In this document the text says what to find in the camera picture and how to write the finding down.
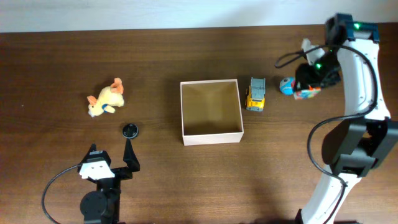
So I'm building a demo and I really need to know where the colourful puzzle cube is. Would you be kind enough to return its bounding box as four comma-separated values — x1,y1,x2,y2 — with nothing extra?
294,87,322,100

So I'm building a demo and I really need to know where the yellow grey toy truck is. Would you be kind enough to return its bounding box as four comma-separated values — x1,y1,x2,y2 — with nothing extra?
245,77,266,112

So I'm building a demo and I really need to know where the pink cardboard box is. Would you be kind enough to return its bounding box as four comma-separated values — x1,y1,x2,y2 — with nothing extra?
180,79,244,146

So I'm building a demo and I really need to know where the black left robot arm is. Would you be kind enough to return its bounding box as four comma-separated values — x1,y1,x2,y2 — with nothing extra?
78,139,140,224

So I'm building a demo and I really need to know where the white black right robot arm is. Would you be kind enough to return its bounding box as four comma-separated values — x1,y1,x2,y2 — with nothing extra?
294,13,397,223

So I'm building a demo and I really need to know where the black round puck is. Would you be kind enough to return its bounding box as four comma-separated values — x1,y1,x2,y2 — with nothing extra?
122,123,139,139

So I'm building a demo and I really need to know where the blue white ball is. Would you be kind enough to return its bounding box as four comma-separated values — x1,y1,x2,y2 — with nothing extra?
279,77,295,95

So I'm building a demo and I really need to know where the yellow plush bunny toy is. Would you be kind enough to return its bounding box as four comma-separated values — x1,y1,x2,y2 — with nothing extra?
87,77,124,118

